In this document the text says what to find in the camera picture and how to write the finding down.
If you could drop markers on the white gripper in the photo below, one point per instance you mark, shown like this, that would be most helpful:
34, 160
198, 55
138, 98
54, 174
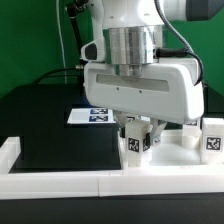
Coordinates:
166, 90

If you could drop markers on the white square table top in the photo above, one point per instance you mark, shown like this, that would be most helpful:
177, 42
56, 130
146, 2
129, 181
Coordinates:
169, 153

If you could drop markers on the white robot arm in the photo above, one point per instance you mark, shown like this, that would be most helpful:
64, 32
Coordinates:
129, 70

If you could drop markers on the white marker sheet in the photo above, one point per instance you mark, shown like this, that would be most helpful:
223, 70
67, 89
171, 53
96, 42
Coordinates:
100, 116

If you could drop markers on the white U-shaped fence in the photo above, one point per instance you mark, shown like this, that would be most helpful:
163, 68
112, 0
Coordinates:
153, 181

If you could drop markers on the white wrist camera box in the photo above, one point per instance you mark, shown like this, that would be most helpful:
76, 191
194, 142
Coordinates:
94, 51

